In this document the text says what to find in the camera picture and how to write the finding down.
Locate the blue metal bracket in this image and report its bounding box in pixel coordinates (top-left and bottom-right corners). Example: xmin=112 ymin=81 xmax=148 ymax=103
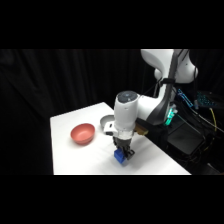
xmin=176 ymin=87 xmax=195 ymax=108

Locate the black equipment box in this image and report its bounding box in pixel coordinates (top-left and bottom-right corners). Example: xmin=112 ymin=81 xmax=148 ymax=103
xmin=146 ymin=99 xmax=209 ymax=169

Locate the blue cube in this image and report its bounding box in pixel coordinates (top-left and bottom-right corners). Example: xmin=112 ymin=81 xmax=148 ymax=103
xmin=112 ymin=149 xmax=128 ymax=166

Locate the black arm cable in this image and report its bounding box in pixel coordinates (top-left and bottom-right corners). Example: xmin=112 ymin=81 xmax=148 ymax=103
xmin=142 ymin=78 xmax=175 ymax=98

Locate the grey bowl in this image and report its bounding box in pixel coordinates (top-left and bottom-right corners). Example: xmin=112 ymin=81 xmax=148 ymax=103
xmin=98 ymin=114 xmax=116 ymax=130

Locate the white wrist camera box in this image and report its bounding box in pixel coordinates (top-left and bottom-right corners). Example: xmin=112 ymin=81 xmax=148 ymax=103
xmin=102 ymin=122 xmax=116 ymax=136

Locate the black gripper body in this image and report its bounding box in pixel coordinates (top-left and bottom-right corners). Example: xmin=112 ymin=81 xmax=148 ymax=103
xmin=112 ymin=134 xmax=135 ymax=153

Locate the blue lit electronics board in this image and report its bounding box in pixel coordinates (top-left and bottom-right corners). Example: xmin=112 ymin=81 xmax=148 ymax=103
xmin=194 ymin=91 xmax=218 ymax=108

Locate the pink bowl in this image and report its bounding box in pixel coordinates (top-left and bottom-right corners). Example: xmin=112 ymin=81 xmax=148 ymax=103
xmin=69 ymin=122 xmax=97 ymax=146

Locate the black curtain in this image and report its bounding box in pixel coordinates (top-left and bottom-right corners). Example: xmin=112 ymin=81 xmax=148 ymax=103
xmin=0 ymin=49 xmax=224 ymax=176

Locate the yellow cable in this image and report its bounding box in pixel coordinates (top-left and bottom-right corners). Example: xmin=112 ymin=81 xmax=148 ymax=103
xmin=209 ymin=107 xmax=218 ymax=134

